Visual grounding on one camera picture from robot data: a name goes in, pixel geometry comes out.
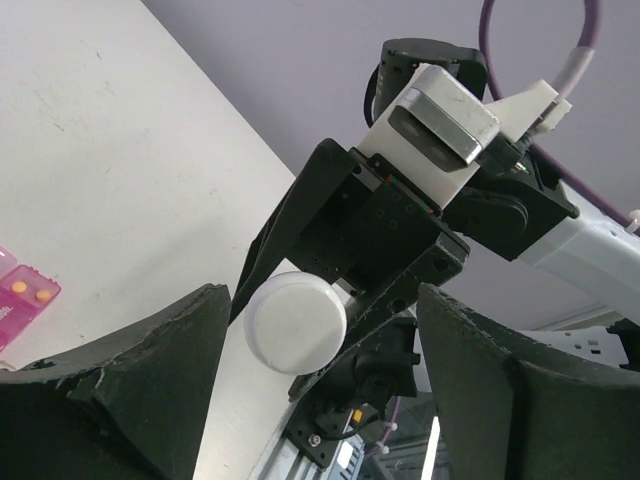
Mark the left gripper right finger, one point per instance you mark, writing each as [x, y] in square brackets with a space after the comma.
[511, 407]

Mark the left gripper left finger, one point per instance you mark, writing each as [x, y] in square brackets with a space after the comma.
[130, 405]

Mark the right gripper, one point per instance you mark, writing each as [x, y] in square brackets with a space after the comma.
[363, 229]

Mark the white pill bottle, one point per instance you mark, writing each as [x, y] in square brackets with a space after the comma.
[295, 323]

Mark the pink weekly pill organizer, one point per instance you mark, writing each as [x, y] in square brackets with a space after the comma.
[19, 310]

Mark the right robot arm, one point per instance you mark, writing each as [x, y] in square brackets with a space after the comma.
[519, 205]

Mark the orange pill in organizer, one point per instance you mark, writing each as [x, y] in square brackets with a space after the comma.
[43, 295]
[19, 287]

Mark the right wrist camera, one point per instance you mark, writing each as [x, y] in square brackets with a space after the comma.
[435, 130]

